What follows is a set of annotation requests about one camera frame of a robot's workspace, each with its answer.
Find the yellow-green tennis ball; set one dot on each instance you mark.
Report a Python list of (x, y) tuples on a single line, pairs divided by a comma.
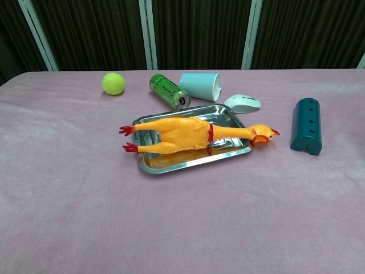
[(113, 83)]

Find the stainless steel tray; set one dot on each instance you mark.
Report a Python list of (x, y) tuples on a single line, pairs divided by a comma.
[(182, 164)]

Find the light blue plastic cup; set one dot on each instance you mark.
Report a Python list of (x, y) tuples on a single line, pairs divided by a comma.
[(199, 85)]

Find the green drink can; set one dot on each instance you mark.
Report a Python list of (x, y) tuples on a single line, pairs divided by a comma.
[(166, 90)]

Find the pink tablecloth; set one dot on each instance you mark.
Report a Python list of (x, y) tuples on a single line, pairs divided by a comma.
[(142, 214)]

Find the white frame post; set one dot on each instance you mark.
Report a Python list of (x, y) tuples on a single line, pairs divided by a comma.
[(362, 61), (251, 34), (148, 34), (37, 34)]

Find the yellow rubber chicken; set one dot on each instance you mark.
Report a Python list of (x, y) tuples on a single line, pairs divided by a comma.
[(185, 134)]

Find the black curtain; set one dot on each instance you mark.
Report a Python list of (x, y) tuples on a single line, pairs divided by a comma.
[(199, 31)]

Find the white computer mouse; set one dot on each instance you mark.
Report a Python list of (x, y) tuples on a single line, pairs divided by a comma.
[(242, 104)]

